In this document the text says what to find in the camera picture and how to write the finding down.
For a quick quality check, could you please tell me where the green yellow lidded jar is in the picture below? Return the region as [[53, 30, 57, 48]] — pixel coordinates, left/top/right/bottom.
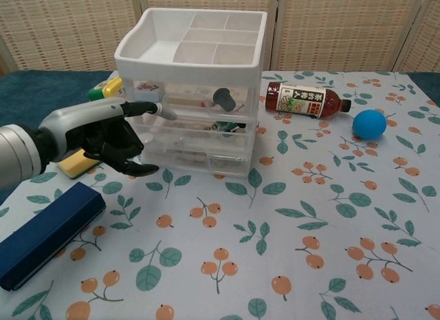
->
[[87, 76, 124, 101]]

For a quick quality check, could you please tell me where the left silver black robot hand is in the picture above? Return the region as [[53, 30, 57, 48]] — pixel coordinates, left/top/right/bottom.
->
[[37, 97, 179, 178]]

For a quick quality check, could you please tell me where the brown tea bottle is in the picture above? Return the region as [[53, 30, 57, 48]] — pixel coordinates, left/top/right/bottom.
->
[[265, 81, 352, 120]]

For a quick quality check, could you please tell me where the blue ball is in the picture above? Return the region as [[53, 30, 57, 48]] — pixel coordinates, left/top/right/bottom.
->
[[353, 109, 388, 140]]

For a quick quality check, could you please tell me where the long dark blue box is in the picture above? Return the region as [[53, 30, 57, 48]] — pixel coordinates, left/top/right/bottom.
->
[[0, 181, 106, 292]]

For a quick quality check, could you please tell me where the yellow sponge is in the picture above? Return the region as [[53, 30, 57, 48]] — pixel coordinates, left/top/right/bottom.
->
[[56, 147, 104, 180]]

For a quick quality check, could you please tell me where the white clear drawer organizer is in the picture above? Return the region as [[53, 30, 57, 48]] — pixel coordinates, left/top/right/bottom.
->
[[114, 8, 269, 178]]

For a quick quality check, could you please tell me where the floral printed tablecloth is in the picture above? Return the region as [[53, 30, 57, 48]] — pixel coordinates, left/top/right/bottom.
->
[[0, 70, 440, 320]]

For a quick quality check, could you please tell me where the mahjong tile with red print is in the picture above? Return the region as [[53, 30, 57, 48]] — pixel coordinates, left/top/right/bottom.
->
[[136, 82, 162, 93]]

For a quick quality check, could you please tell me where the clear drawer with grey stopper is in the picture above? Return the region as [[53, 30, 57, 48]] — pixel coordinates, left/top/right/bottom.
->
[[125, 78, 257, 120]]

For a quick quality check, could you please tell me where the grey black rubber stopper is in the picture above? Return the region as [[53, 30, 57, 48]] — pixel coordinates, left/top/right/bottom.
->
[[212, 87, 237, 111]]

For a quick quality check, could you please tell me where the woven bamboo folding screen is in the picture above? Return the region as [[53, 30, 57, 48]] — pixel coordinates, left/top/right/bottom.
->
[[0, 0, 440, 76]]

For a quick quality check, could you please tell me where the green circuit board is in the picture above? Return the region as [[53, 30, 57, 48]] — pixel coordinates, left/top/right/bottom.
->
[[212, 120, 247, 134]]

